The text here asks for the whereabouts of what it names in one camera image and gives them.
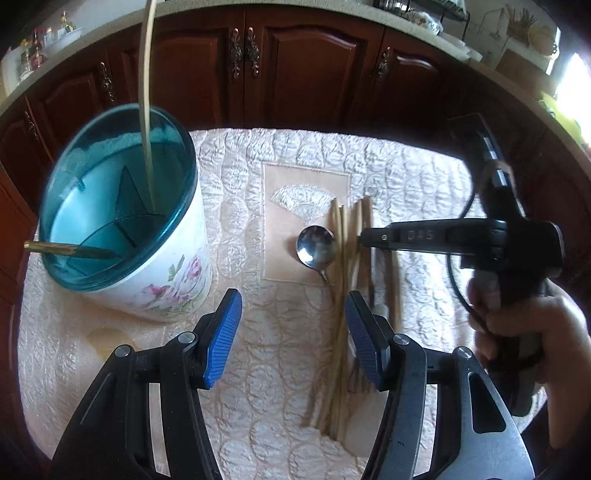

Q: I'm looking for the floral utensil holder teal rim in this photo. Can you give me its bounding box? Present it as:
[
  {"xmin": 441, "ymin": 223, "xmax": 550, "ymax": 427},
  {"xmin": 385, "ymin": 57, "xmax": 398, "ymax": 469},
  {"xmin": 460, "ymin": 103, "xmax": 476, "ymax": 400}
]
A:
[{"xmin": 38, "ymin": 104, "xmax": 214, "ymax": 324}]

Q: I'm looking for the black cable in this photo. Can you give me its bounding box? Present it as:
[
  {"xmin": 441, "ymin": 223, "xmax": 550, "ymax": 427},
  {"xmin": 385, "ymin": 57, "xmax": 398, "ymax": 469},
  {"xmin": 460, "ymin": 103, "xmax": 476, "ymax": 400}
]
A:
[{"xmin": 449, "ymin": 164, "xmax": 490, "ymax": 330}]

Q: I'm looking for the stack of white bowls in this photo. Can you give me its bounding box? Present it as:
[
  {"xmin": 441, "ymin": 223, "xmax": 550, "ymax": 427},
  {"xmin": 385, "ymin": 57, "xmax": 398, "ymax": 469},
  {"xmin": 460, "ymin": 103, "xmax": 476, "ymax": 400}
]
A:
[{"xmin": 443, "ymin": 32, "xmax": 483, "ymax": 61}]

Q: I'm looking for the pile of wooden chopsticks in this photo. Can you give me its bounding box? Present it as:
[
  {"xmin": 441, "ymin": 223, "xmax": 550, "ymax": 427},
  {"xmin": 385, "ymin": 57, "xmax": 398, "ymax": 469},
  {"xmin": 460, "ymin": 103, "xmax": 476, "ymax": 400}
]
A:
[{"xmin": 302, "ymin": 196, "xmax": 402, "ymax": 439}]

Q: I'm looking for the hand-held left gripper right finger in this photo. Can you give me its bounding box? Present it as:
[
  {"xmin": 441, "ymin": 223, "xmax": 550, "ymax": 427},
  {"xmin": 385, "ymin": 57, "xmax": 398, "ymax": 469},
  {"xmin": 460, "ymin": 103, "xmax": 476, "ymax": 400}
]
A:
[{"xmin": 344, "ymin": 291, "xmax": 536, "ymax": 480}]

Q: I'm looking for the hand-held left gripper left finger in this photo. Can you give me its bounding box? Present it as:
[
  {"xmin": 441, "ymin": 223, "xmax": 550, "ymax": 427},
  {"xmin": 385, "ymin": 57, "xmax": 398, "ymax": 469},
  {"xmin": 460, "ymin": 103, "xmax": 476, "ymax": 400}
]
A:
[{"xmin": 48, "ymin": 288, "xmax": 243, "ymax": 480}]

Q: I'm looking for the wall utensil basket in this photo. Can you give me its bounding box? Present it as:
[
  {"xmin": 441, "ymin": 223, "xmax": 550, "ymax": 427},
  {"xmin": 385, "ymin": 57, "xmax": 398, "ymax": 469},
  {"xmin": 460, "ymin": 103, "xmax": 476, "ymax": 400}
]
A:
[{"xmin": 505, "ymin": 7, "xmax": 539, "ymax": 40}]

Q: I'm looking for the white quilted tablecloth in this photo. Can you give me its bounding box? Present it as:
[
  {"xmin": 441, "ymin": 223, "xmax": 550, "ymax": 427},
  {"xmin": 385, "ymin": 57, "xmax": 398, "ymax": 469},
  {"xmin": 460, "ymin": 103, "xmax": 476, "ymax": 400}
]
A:
[{"xmin": 16, "ymin": 128, "xmax": 550, "ymax": 480}]

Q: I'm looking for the dark wooden cabinet door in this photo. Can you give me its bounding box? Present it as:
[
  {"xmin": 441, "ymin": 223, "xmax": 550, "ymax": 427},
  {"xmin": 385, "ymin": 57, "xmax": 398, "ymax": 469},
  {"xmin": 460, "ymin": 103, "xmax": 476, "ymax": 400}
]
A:
[
  {"xmin": 381, "ymin": 25, "xmax": 467, "ymax": 134},
  {"xmin": 244, "ymin": 7, "xmax": 386, "ymax": 127},
  {"xmin": 0, "ymin": 99, "xmax": 51, "ymax": 199},
  {"xmin": 25, "ymin": 39, "xmax": 144, "ymax": 153},
  {"xmin": 139, "ymin": 9, "xmax": 245, "ymax": 125}
]

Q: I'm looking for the white basin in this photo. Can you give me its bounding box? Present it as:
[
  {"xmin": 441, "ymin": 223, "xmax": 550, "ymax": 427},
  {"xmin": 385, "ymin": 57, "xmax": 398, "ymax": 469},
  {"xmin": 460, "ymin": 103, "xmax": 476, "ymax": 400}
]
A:
[{"xmin": 44, "ymin": 25, "xmax": 86, "ymax": 49}]

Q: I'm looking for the black dish rack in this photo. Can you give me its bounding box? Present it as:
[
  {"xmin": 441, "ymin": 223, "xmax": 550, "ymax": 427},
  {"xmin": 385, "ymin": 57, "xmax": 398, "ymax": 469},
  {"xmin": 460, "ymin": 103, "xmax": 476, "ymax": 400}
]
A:
[{"xmin": 372, "ymin": 0, "xmax": 467, "ymax": 19}]

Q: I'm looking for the metal spoon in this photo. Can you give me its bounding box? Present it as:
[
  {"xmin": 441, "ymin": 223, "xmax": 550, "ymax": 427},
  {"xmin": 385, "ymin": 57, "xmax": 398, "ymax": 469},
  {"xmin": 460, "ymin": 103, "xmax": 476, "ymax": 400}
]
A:
[{"xmin": 296, "ymin": 224, "xmax": 338, "ymax": 287}]

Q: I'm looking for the green basin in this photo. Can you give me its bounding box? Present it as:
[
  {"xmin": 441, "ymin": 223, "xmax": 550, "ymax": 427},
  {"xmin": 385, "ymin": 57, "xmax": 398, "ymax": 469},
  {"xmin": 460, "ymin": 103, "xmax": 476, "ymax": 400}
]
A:
[{"xmin": 540, "ymin": 92, "xmax": 583, "ymax": 139}]

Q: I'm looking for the round pale straw mat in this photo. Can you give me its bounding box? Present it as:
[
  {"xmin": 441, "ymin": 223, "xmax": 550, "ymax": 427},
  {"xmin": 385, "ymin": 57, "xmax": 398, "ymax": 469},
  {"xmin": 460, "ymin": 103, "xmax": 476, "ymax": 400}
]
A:
[{"xmin": 529, "ymin": 23, "xmax": 555, "ymax": 56}]

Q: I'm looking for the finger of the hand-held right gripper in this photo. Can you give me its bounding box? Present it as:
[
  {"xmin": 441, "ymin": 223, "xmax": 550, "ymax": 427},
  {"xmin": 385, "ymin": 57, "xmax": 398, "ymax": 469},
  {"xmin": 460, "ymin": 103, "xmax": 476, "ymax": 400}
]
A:
[{"xmin": 358, "ymin": 219, "xmax": 497, "ymax": 257}]

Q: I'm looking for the floral lidded casserole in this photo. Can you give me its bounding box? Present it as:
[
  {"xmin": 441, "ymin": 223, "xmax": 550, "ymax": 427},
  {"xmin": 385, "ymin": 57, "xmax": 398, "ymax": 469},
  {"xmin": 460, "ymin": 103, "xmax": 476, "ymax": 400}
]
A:
[{"xmin": 406, "ymin": 9, "xmax": 444, "ymax": 35}]

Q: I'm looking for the long pale bamboo chopstick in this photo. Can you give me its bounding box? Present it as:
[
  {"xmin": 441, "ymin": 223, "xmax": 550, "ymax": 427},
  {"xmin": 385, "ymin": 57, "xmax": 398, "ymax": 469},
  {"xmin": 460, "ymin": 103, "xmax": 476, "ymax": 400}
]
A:
[
  {"xmin": 139, "ymin": 0, "xmax": 160, "ymax": 215},
  {"xmin": 24, "ymin": 241, "xmax": 118, "ymax": 259}
]

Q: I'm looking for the wooden cutting board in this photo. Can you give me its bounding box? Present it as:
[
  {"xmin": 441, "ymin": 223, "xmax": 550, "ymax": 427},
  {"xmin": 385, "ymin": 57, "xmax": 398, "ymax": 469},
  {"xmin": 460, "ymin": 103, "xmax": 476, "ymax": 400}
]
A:
[{"xmin": 496, "ymin": 48, "xmax": 555, "ymax": 93}]

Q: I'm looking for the grey speckled kitchen countertop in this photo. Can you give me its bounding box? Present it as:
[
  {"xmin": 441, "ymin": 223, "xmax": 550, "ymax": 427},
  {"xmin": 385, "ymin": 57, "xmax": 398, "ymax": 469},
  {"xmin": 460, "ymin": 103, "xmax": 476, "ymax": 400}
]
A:
[{"xmin": 0, "ymin": 0, "xmax": 591, "ymax": 162}]

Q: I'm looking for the person's right hand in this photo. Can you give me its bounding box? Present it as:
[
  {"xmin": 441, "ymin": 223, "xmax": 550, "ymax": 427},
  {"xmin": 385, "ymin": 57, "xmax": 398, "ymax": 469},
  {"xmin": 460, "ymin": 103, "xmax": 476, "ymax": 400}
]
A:
[{"xmin": 466, "ymin": 276, "xmax": 591, "ymax": 450}]

